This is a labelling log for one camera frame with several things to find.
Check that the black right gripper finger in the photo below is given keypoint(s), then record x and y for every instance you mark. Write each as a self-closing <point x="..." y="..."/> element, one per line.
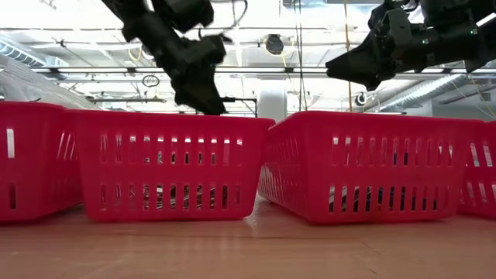
<point x="356" y="66"/>

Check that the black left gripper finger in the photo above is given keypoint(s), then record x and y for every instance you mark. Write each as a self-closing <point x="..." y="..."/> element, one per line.
<point x="197" y="97"/>

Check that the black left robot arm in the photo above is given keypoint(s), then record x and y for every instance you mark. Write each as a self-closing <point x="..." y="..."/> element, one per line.
<point x="147" y="31"/>

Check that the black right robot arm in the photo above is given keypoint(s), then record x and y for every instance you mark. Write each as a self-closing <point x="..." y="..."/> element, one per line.
<point x="461" y="35"/>

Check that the white pillar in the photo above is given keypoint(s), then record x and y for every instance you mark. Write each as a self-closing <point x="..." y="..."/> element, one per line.
<point x="273" y="100"/>

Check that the dark ceiling beam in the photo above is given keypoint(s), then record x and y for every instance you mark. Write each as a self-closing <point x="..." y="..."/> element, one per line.
<point x="116" y="100"/>

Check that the red slotted plastic basket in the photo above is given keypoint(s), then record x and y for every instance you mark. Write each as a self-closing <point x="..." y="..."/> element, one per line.
<point x="166" y="172"/>
<point x="368" y="174"/>
<point x="38" y="170"/>
<point x="486" y="174"/>

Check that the distant black rig frame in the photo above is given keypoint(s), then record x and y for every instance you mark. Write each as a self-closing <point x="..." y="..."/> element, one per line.
<point x="244" y="99"/>

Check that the grey ventilation duct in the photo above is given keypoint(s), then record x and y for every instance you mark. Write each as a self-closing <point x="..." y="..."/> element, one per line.
<point x="38" y="89"/>
<point x="422" y="91"/>

